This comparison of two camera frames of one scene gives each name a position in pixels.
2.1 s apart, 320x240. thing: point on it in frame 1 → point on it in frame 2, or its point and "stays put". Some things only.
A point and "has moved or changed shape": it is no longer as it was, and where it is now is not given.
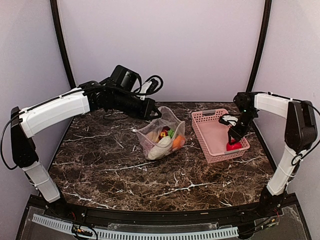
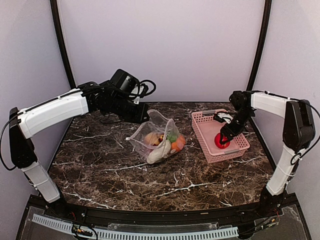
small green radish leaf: x=171 y=132 → x=172 y=138
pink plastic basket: x=213 y=136 stays put
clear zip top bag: x=164 y=135 has moved or changed shape
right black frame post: x=260 y=47 stays put
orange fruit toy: x=178 y=142 stays put
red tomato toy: x=237 y=146 → x=217 y=139
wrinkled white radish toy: x=161 y=149 has moved or changed shape
